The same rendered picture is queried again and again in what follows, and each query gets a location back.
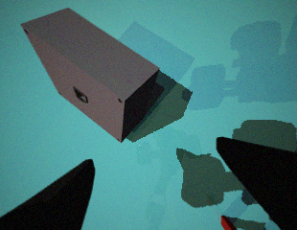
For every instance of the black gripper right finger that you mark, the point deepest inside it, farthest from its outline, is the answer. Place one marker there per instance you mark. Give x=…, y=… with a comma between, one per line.
x=268, y=174

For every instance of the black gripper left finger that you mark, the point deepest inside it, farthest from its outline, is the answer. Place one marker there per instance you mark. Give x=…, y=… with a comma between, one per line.
x=60, y=206

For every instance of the dark grey square panel with hole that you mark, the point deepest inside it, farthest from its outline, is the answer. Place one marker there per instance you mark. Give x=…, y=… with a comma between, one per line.
x=107, y=81

